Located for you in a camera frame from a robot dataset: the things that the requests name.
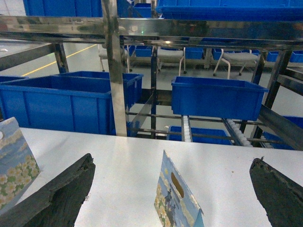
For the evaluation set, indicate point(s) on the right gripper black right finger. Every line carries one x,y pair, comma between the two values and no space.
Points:
281,197

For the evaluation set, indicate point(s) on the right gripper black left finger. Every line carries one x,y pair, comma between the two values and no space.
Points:
56,204

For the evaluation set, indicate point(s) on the flower gift bag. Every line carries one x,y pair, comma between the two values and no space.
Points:
174,202
18,166

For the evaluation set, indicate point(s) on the large blue bin near table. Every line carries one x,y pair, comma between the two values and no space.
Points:
59,103

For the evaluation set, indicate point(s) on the blue bin on rollers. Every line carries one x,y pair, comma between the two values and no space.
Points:
221,98

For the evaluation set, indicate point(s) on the grey chair right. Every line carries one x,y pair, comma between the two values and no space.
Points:
228,56

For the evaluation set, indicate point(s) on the grey chair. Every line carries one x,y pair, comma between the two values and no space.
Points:
228,56
168,54

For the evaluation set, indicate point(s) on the steel rack vertical post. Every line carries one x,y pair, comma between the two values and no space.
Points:
111,31

